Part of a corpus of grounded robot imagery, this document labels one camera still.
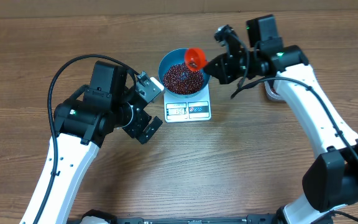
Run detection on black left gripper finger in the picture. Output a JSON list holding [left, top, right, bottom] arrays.
[[134, 89, 154, 105], [136, 116, 163, 144]]

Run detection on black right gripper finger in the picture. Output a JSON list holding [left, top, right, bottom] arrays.
[[214, 75, 232, 85], [203, 54, 227, 75]]

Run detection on red measuring scoop blue handle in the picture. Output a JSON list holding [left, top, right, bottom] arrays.
[[184, 48, 208, 71]]

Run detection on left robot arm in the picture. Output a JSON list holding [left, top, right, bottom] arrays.
[[21, 61, 164, 223]]

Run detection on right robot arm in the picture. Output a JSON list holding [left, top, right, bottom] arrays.
[[203, 15, 358, 223]]

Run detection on white kitchen scale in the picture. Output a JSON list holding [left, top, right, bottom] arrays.
[[163, 85, 212, 123]]

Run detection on red beans in bowl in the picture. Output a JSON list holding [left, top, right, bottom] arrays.
[[163, 63, 204, 95]]

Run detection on blue bowl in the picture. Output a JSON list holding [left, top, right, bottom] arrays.
[[158, 48, 209, 98]]

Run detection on clear plastic container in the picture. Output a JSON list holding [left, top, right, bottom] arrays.
[[264, 80, 285, 102]]

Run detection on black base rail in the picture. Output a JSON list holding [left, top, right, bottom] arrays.
[[67, 208, 334, 224]]

